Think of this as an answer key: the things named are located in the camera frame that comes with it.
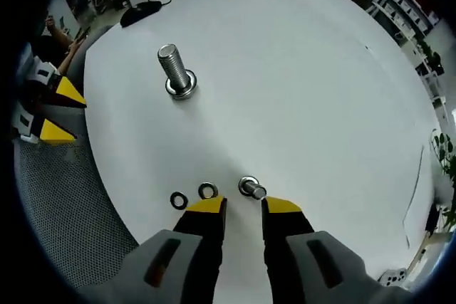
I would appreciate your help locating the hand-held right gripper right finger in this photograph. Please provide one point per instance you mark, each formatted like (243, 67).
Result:
(295, 247)

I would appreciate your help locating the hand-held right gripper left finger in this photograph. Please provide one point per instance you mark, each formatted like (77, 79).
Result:
(192, 247)

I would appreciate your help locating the small threaded steel stud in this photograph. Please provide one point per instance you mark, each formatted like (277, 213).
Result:
(257, 192)

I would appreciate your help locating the large threaded steel stud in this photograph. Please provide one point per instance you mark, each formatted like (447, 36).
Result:
(174, 67)

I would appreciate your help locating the grey mesh office chair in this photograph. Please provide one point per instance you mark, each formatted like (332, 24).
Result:
(71, 211)

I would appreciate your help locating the white handheld controller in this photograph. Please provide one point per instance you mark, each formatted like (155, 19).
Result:
(392, 277)

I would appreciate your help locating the potted green plant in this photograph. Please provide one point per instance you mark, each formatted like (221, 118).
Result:
(443, 154)

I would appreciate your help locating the small green plant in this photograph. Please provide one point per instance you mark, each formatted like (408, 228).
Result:
(432, 58)

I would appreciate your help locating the shelf of white storage boxes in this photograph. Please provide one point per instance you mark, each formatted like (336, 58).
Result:
(392, 1)

